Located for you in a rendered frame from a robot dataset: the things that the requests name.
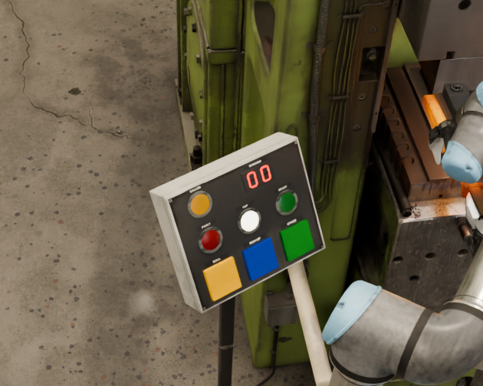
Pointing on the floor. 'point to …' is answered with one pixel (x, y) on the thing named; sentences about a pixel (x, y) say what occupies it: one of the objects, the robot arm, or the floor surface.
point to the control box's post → (225, 372)
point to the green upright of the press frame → (276, 27)
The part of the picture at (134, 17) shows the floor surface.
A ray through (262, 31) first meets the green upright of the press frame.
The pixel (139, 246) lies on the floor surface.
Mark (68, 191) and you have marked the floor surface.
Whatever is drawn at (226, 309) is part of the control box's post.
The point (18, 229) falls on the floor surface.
